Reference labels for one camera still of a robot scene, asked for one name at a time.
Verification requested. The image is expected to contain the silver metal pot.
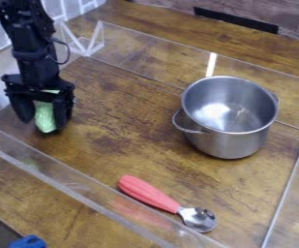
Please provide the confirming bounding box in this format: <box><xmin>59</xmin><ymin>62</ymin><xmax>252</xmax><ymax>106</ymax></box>
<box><xmin>172</xmin><ymin>76</ymin><xmax>279</xmax><ymax>159</ymax></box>

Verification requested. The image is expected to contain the clear acrylic enclosure wall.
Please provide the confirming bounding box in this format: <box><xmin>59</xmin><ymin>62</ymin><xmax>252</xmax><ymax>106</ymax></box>
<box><xmin>0</xmin><ymin>21</ymin><xmax>299</xmax><ymax>248</ymax></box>

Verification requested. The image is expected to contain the blue object at corner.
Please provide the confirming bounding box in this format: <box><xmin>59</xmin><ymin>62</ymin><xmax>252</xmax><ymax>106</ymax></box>
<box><xmin>8</xmin><ymin>234</ymin><xmax>47</xmax><ymax>248</ymax></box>

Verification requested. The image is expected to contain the red handled metal spoon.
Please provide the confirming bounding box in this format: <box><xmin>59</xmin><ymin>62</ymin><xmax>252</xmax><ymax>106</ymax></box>
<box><xmin>118</xmin><ymin>175</ymin><xmax>218</xmax><ymax>233</ymax></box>

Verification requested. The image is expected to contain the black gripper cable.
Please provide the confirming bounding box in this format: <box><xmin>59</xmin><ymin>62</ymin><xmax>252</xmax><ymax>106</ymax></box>
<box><xmin>46</xmin><ymin>36</ymin><xmax>71</xmax><ymax>65</ymax></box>

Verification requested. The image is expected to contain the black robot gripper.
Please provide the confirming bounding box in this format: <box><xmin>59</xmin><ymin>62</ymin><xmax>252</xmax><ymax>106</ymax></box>
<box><xmin>2</xmin><ymin>51</ymin><xmax>75</xmax><ymax>130</ymax></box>

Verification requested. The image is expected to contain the green bumpy toy gourd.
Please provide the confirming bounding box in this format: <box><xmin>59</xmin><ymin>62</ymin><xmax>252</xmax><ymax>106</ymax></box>
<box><xmin>32</xmin><ymin>89</ymin><xmax>62</xmax><ymax>134</ymax></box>

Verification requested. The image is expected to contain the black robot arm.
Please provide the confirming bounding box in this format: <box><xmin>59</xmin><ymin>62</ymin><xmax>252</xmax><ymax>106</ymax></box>
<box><xmin>0</xmin><ymin>0</ymin><xmax>75</xmax><ymax>130</ymax></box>

